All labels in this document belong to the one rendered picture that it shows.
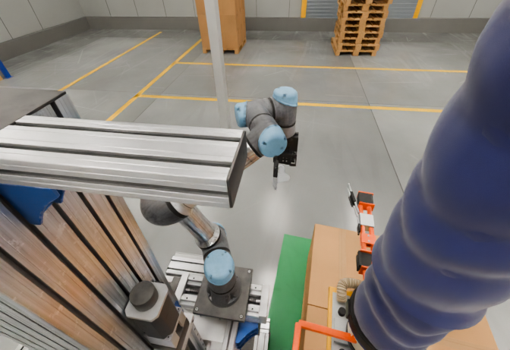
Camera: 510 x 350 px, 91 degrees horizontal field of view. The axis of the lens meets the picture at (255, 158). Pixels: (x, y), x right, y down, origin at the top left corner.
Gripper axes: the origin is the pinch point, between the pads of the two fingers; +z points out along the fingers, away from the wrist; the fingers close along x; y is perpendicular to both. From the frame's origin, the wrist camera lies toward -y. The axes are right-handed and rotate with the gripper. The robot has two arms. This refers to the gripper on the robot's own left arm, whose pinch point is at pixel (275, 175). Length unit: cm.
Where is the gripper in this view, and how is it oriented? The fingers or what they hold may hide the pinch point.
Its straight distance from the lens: 98.6
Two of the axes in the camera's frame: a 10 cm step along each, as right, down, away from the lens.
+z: 0.3, 7.7, 6.4
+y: 9.9, 0.8, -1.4
